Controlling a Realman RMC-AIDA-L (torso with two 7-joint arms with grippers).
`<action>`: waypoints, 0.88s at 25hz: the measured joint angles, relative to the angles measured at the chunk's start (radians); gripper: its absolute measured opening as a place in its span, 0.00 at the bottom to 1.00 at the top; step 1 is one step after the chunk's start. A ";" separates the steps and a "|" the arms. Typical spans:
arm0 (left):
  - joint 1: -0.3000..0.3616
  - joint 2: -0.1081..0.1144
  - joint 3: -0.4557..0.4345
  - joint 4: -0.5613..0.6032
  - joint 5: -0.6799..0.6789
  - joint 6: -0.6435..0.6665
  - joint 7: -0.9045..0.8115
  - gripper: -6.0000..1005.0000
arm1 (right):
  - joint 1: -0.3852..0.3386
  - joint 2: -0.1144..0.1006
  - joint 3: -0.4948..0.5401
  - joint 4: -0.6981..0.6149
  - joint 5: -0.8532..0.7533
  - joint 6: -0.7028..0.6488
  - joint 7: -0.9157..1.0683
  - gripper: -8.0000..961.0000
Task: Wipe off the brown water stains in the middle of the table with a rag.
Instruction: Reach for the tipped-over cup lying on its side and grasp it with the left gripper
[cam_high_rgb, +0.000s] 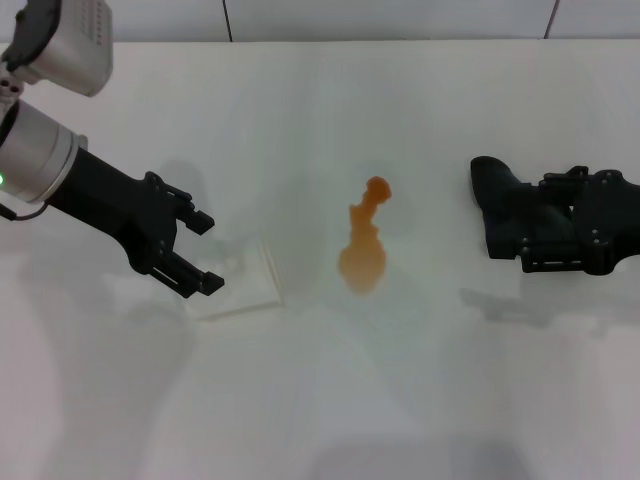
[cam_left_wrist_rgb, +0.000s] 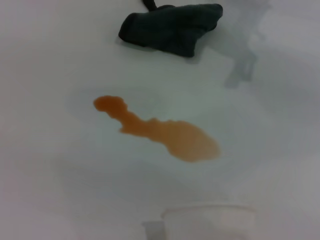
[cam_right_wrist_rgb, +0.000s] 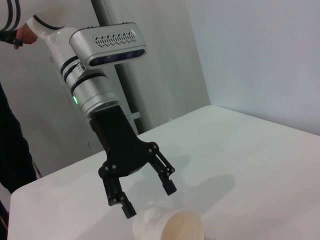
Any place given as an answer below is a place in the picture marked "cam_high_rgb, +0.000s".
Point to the dark blue rag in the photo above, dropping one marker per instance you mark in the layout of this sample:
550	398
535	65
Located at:
505	210

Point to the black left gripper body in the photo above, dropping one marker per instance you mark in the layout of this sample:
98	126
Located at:
115	210

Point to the brown water stain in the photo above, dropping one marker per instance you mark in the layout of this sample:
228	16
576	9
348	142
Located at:
362	255

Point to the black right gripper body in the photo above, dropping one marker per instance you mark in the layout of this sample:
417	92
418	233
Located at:
607	220

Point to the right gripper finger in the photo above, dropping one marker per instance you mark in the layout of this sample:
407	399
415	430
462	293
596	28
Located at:
550	257
570	180

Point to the translucent white plastic cup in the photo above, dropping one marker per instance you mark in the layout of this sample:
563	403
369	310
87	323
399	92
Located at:
250	295

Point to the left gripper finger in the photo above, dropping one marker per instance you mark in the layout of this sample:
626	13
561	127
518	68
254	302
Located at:
200	222
200	284

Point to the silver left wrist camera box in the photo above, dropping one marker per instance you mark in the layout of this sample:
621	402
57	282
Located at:
75	45

